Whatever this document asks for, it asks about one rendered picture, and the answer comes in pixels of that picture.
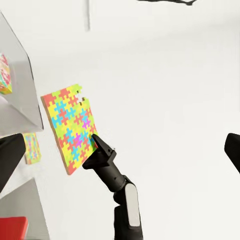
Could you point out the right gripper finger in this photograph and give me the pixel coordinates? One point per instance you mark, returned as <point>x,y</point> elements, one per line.
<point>94,157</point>
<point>105,149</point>

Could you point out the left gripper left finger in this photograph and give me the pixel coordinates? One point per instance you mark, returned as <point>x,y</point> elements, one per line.
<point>12,149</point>

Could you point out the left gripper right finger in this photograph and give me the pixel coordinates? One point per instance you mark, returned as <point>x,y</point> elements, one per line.
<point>232,149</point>

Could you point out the board game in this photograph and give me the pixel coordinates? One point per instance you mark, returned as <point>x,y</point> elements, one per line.
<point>5,79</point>

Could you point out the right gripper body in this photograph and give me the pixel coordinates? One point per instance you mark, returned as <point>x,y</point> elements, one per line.
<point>105,167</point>

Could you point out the jigsaw puzzle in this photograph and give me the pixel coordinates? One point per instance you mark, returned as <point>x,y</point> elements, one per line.
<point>73,126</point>
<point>33,153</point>

